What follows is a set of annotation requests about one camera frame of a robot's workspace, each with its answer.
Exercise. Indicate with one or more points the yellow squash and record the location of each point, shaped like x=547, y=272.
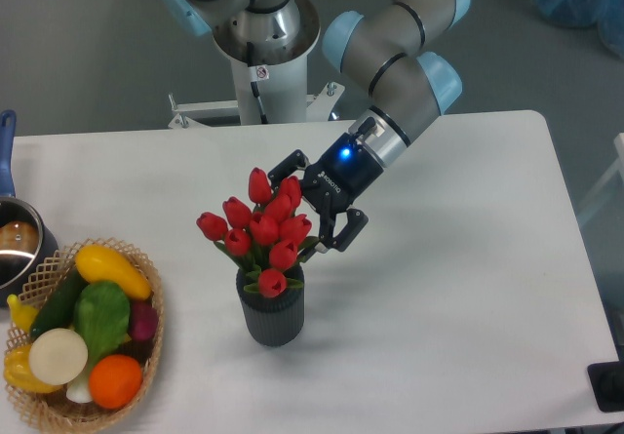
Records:
x=97, y=263

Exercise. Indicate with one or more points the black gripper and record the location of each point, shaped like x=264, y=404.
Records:
x=330, y=186

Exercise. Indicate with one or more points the black device at table edge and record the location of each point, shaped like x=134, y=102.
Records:
x=607, y=385

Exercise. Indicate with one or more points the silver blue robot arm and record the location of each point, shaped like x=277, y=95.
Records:
x=267, y=43

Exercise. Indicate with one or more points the dark grey ribbed vase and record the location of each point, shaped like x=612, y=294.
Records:
x=273, y=305

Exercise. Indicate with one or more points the white frame at right edge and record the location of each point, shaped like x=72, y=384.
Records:
x=604, y=188

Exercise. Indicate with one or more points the green lettuce leaf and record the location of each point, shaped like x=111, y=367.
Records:
x=101, y=318

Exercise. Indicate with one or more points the blue handled saucepan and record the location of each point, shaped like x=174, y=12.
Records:
x=25, y=239

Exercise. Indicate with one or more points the red tulip bouquet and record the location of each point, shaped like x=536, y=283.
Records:
x=264, y=239

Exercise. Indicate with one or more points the orange fruit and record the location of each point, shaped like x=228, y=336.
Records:
x=115, y=380

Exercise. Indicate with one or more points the dark green cucumber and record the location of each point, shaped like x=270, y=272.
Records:
x=58, y=310

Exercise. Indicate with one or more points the woven wicker basket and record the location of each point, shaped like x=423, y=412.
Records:
x=54, y=413

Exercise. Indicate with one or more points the yellow bell pepper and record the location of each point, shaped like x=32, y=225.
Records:
x=17, y=372

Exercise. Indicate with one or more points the purple red onion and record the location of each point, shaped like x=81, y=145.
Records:
x=143, y=321

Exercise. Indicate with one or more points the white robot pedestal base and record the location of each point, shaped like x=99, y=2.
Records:
x=265, y=94

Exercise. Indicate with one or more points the white round onion slice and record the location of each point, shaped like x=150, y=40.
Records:
x=58, y=356

